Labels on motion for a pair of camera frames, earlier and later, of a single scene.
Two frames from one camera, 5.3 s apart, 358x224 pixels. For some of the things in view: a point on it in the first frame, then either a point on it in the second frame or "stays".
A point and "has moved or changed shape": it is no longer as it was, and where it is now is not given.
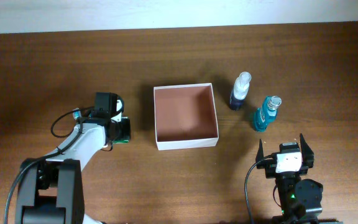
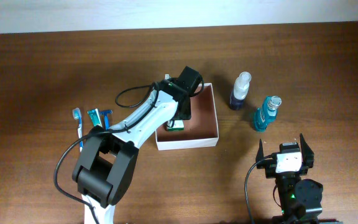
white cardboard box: x=185 y=117 stays
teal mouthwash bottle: x=266 y=113 stays
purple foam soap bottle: x=240 y=91 stays
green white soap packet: x=120 y=141 has moved or changed shape
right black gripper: x=307 y=158 stays
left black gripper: x=126 y=132 -> x=188 y=112
